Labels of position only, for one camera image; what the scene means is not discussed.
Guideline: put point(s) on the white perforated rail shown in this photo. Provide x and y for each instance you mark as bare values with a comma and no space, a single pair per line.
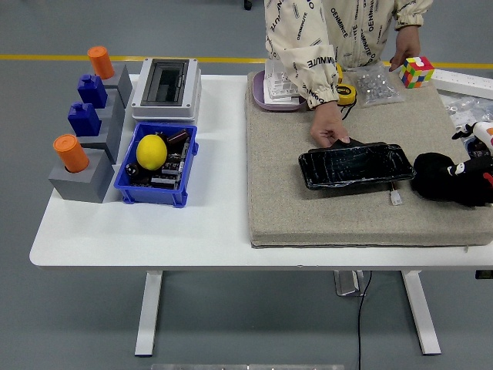
462,83

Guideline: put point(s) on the white table leg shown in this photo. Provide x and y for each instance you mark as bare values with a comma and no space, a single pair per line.
421,308
148,308

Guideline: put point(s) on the white connector plug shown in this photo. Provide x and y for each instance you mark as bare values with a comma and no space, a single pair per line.
395,198

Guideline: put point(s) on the blue bowl with capacitors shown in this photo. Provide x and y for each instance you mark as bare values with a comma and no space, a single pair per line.
481,148

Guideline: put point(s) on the black cylinder capacitor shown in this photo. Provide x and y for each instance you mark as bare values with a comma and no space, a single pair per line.
133,169

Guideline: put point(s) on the yellow tape measure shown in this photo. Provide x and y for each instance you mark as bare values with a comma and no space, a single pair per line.
347,97

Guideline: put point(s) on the clear bag of metal nuts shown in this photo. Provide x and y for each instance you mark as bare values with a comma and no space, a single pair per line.
375,86

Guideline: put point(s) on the black chair castor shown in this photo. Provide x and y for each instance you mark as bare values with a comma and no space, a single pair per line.
248,4

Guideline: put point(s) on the person's left hand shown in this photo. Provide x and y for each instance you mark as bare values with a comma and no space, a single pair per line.
408,44

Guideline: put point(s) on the person's right hand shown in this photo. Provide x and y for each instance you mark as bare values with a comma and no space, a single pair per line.
327,125

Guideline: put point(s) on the black glossy panel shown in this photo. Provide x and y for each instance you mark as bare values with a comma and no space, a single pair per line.
354,165

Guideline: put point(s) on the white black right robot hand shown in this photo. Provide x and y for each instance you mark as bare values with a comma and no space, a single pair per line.
486,133

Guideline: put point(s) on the black table control box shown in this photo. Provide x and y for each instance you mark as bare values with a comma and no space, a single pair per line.
484,274

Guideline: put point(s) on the metal bracket under table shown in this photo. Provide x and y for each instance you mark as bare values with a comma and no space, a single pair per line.
346,283

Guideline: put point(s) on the person's left forearm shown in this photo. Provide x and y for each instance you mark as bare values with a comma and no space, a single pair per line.
412,13

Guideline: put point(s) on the brown cylinder capacitor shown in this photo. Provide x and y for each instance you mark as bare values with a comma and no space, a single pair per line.
178,136

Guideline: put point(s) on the black circuit board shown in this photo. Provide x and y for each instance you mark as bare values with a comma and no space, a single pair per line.
178,156
165,180

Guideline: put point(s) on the purple tray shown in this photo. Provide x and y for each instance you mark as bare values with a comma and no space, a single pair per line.
259,96

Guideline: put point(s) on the person's torso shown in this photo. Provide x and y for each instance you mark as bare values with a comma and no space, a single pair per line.
308,23

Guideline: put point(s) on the person's right forearm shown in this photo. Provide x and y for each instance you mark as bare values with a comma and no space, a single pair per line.
312,73

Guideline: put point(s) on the yellow lemon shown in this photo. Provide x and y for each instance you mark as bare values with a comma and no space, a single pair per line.
151,152

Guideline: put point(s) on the white plastic frame part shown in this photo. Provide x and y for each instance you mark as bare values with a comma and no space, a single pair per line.
275,83

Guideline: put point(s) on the grey electrical enclosure box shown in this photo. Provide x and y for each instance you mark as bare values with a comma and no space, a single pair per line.
165,109

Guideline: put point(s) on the black rag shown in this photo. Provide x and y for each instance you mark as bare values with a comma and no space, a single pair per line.
431,177

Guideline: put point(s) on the grey-brown mat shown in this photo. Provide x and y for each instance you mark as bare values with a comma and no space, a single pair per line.
281,173

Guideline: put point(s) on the multicoloured puzzle cube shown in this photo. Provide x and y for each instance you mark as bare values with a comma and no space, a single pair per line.
416,73

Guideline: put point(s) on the grey holder block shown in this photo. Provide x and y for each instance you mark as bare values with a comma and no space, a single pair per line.
111,138
116,104
77,187
124,85

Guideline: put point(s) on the orange cylinder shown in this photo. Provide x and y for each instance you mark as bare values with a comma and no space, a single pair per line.
71,154
101,61

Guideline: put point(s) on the blue block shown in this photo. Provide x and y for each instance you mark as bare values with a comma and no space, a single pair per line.
84,120
91,91

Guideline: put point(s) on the blue plastic bin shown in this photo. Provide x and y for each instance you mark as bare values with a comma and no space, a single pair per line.
154,194

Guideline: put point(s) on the clear bag of small parts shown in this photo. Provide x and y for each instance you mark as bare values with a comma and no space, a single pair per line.
462,109

